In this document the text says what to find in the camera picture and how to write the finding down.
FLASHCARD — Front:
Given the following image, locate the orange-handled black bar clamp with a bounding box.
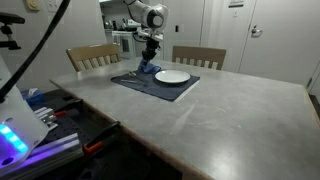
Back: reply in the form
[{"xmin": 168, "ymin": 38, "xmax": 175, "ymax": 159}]
[
  {"xmin": 82, "ymin": 121, "xmax": 122, "ymax": 156},
  {"xmin": 53, "ymin": 99, "xmax": 84, "ymax": 118}
]

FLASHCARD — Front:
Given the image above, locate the dark blue woven placemat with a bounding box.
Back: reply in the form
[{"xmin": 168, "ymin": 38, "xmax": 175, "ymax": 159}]
[{"xmin": 110, "ymin": 66, "xmax": 201, "ymax": 103}]

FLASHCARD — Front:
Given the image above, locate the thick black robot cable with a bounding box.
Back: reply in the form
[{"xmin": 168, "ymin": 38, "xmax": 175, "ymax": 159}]
[{"xmin": 0, "ymin": 0, "xmax": 72, "ymax": 103}]

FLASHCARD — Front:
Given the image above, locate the white double light switch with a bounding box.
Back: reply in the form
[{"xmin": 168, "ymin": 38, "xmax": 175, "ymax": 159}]
[{"xmin": 45, "ymin": 0, "xmax": 64, "ymax": 14}]

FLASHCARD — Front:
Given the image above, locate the silver metal bracket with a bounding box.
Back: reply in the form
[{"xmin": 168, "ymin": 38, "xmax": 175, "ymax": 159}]
[{"xmin": 33, "ymin": 106, "xmax": 59, "ymax": 132}]

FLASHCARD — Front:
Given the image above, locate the metal lever door handle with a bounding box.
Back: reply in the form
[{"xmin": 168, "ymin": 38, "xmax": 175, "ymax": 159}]
[{"xmin": 250, "ymin": 24, "xmax": 263, "ymax": 38}]

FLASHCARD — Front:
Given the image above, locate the blue tissue box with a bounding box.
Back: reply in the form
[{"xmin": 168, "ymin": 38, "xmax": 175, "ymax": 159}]
[{"xmin": 21, "ymin": 88, "xmax": 46, "ymax": 108}]

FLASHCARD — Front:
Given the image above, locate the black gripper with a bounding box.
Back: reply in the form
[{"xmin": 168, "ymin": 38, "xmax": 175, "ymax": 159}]
[{"xmin": 142, "ymin": 39, "xmax": 162, "ymax": 64}]

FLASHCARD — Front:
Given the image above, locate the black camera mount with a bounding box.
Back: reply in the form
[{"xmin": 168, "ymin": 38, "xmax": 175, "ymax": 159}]
[{"xmin": 0, "ymin": 12, "xmax": 26, "ymax": 51}]

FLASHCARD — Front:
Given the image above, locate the white door with lever handle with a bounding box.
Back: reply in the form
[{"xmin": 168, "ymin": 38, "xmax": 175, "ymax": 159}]
[{"xmin": 238, "ymin": 0, "xmax": 320, "ymax": 86}]

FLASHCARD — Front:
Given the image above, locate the black perforated breadboard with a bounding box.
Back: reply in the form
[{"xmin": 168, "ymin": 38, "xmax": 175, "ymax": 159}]
[{"xmin": 29, "ymin": 96, "xmax": 118, "ymax": 158}]

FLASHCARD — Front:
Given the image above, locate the wall sign with dark bar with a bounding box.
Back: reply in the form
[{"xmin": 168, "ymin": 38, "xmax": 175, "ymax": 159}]
[{"xmin": 228, "ymin": 0, "xmax": 245, "ymax": 8}]

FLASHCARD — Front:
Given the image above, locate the silver spoon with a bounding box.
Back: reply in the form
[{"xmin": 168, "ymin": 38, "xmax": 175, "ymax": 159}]
[{"xmin": 128, "ymin": 70, "xmax": 147, "ymax": 83}]

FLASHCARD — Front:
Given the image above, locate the beige round thermostat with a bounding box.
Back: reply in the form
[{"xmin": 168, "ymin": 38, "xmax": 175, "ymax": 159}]
[{"xmin": 25, "ymin": 0, "xmax": 41, "ymax": 12}]

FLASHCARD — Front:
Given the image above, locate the white round plate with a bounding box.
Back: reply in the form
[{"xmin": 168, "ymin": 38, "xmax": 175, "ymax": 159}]
[{"xmin": 154, "ymin": 69, "xmax": 192, "ymax": 85}]

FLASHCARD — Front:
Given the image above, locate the light wooden dining chair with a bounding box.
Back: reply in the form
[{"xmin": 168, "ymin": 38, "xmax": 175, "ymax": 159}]
[{"xmin": 171, "ymin": 45, "xmax": 227, "ymax": 71}]

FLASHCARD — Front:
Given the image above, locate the dark countertop appliance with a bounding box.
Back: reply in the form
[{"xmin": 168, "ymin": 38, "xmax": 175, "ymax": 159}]
[{"xmin": 104, "ymin": 20, "xmax": 118, "ymax": 32}]

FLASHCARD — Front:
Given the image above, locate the near wooden chair back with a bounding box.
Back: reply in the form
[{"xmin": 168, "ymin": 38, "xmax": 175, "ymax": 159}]
[{"xmin": 65, "ymin": 43, "xmax": 122, "ymax": 73}]

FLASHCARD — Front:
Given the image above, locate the white kitchen stove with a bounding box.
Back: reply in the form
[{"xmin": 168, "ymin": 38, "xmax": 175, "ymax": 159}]
[{"xmin": 111, "ymin": 19, "xmax": 138, "ymax": 61}]

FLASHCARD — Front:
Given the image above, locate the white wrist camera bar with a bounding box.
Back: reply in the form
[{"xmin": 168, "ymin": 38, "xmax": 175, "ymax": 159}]
[{"xmin": 137, "ymin": 28, "xmax": 165, "ymax": 42}]

